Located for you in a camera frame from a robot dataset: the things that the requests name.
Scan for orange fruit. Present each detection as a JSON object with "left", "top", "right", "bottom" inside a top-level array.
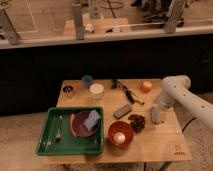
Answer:
[{"left": 140, "top": 81, "right": 152, "bottom": 93}]

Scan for black handled tool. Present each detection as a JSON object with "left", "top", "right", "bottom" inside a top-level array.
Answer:
[{"left": 111, "top": 79, "right": 145, "bottom": 105}]

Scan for red bowl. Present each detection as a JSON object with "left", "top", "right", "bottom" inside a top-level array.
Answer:
[{"left": 108, "top": 121, "right": 134, "bottom": 148}]

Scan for small metal cup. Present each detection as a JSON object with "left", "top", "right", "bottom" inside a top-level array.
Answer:
[{"left": 63, "top": 86, "right": 74, "bottom": 98}]

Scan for white cup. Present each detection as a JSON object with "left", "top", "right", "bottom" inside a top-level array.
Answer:
[{"left": 89, "top": 83, "right": 104, "bottom": 100}]

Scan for black cable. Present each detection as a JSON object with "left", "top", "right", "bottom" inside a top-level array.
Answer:
[{"left": 181, "top": 117, "right": 198, "bottom": 133}]

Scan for green plastic tray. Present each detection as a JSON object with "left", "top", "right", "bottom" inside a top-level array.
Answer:
[{"left": 36, "top": 106, "right": 104, "bottom": 156}]

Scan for metal fork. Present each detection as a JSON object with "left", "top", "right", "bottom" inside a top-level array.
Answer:
[{"left": 55, "top": 115, "right": 63, "bottom": 141}]

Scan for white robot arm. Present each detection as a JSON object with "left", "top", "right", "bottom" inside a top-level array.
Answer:
[{"left": 157, "top": 75, "right": 213, "bottom": 132}]

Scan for white egg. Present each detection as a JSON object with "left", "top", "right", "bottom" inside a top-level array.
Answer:
[{"left": 114, "top": 132, "right": 125, "bottom": 144}]

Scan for grey whetstone block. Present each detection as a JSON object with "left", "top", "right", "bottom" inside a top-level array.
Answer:
[{"left": 113, "top": 104, "right": 132, "bottom": 119}]

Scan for metal spoon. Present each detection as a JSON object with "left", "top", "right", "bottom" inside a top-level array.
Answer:
[{"left": 45, "top": 117, "right": 58, "bottom": 150}]

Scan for purple plate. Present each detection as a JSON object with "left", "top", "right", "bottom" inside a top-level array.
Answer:
[{"left": 73, "top": 110, "right": 101, "bottom": 138}]

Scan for blue cup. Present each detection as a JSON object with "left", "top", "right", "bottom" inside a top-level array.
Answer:
[{"left": 82, "top": 75, "right": 93, "bottom": 88}]

